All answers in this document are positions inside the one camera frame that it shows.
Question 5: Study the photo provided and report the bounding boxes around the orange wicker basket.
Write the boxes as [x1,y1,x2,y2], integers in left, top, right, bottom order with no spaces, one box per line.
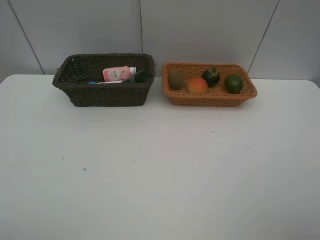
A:
[162,62,258,107]

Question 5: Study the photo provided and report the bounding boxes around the dark mangosteen fruit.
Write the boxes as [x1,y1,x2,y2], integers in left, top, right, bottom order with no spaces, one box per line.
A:
[201,66,220,88]

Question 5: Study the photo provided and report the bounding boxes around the brown kiwi fruit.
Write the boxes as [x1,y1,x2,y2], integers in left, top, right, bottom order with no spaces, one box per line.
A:
[168,69,185,90]

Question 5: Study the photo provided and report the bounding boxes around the pink bottle white cap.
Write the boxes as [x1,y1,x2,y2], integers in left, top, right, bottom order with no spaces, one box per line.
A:
[102,66,137,82]

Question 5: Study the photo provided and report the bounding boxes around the white marker red caps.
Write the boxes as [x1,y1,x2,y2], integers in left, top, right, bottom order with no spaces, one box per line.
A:
[95,80,123,85]

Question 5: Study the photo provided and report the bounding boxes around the dark brown wicker basket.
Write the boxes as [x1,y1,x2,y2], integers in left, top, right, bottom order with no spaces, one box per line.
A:
[52,53,156,107]

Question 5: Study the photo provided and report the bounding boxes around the green lime fruit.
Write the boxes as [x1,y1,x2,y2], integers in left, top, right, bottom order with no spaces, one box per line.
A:
[224,73,243,94]

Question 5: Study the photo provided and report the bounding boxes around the dark green pump bottle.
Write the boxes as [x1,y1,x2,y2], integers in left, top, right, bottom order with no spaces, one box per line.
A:
[122,70,152,84]

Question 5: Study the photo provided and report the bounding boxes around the dark grey whiteboard eraser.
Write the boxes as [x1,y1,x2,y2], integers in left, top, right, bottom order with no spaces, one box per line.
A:
[87,81,97,85]

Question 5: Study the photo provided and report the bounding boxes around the orange peach fruit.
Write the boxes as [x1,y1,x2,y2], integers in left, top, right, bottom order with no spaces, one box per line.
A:
[187,77,209,94]

